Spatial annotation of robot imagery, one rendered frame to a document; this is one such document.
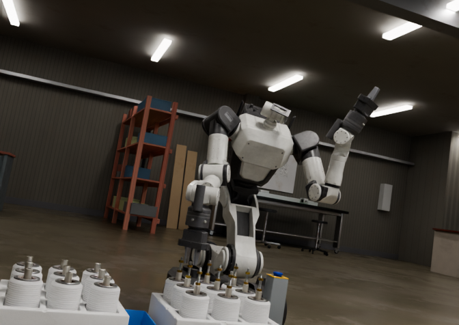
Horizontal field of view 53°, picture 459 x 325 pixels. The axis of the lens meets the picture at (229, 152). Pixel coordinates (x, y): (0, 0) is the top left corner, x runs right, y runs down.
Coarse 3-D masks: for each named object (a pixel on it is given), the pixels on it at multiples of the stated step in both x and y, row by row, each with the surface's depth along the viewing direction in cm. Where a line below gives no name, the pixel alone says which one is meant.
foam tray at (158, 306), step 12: (156, 300) 175; (156, 312) 172; (168, 312) 159; (156, 324) 169; (168, 324) 156; (180, 324) 149; (192, 324) 150; (204, 324) 152; (216, 324) 153; (228, 324) 155; (240, 324) 157; (252, 324) 158; (264, 324) 161; (276, 324) 164
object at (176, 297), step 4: (176, 288) 167; (180, 288) 166; (184, 288) 166; (176, 292) 166; (180, 292) 166; (172, 296) 168; (176, 296) 166; (180, 296) 166; (172, 300) 167; (176, 300) 166; (180, 300) 165; (172, 304) 167; (176, 304) 166; (176, 308) 165
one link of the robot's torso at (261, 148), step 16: (256, 112) 224; (240, 128) 209; (256, 128) 208; (272, 128) 211; (288, 128) 223; (240, 144) 209; (256, 144) 207; (272, 144) 208; (288, 144) 211; (240, 160) 214; (256, 160) 212; (272, 160) 212; (240, 176) 219; (256, 176) 218; (272, 176) 223
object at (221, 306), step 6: (216, 300) 161; (222, 300) 159; (228, 300) 159; (234, 300) 160; (216, 306) 160; (222, 306) 159; (228, 306) 159; (234, 306) 159; (216, 312) 160; (222, 312) 158; (228, 312) 158; (234, 312) 159; (216, 318) 159; (222, 318) 158; (228, 318) 158; (234, 318) 159
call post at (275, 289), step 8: (272, 280) 189; (280, 280) 189; (264, 288) 193; (272, 288) 188; (280, 288) 189; (264, 296) 192; (272, 296) 187; (280, 296) 188; (272, 304) 187; (280, 304) 188; (272, 312) 187; (280, 312) 188; (280, 320) 188
